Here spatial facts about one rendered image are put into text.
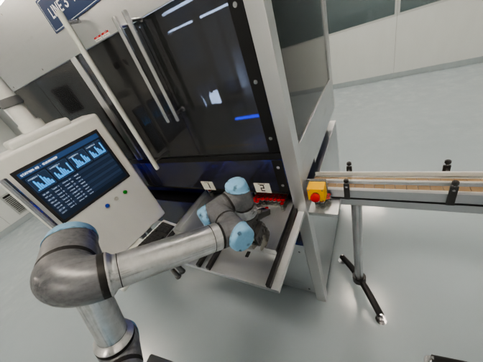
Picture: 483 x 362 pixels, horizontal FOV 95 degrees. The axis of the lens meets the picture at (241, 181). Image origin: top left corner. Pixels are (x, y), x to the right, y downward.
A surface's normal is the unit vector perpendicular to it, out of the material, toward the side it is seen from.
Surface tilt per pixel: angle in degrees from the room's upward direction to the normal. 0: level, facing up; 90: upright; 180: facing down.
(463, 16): 90
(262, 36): 90
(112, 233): 90
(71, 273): 33
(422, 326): 0
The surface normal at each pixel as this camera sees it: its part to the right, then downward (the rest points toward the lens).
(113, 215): 0.79, 0.11
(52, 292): -0.01, 0.04
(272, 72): -0.42, 0.62
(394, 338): -0.31, -0.78
